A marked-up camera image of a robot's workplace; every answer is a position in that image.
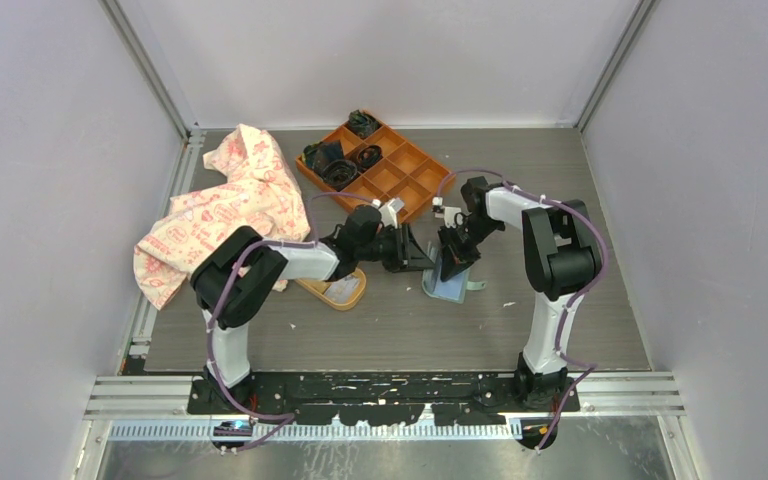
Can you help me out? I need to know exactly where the dark folded fabric item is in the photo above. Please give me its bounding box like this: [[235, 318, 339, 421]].
[[302, 140, 345, 174]]

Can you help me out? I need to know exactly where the white credit card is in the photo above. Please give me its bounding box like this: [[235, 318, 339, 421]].
[[324, 275, 362, 305]]

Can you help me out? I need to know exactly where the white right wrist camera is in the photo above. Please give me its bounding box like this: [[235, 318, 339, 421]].
[[431, 196, 465, 228]]

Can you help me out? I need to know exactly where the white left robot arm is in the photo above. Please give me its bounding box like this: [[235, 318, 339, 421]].
[[190, 198, 434, 413]]

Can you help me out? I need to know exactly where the orange compartment tray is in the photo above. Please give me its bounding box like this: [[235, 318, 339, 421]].
[[295, 110, 455, 223]]

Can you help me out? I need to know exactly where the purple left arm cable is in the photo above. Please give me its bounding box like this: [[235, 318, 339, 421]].
[[203, 192, 382, 453]]

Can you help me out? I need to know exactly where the pink patterned cloth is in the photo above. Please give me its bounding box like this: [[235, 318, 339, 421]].
[[133, 124, 311, 310]]

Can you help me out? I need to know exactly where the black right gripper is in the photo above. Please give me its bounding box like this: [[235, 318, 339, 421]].
[[438, 217, 504, 282]]

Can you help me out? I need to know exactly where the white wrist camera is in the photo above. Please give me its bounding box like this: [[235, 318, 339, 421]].
[[372, 197, 405, 228], [431, 196, 465, 228]]

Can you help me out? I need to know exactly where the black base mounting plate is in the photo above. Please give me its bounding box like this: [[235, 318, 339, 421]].
[[187, 372, 580, 427]]

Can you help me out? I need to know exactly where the coiled black belt small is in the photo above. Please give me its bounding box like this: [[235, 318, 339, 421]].
[[350, 144, 384, 173]]

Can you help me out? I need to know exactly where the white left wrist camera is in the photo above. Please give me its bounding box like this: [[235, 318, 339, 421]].
[[372, 197, 405, 228]]

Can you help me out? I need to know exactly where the green card holder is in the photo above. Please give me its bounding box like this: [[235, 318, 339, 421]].
[[421, 242, 487, 304]]

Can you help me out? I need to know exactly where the aluminium frame rail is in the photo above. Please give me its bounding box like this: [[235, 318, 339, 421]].
[[84, 371, 686, 443]]

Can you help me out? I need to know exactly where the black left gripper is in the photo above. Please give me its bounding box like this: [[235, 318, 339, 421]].
[[357, 223, 435, 274]]

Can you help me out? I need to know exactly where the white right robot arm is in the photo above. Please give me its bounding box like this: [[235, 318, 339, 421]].
[[432, 176, 607, 411]]

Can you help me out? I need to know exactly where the yellow oval dish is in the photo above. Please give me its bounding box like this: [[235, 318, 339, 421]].
[[295, 268, 367, 311]]

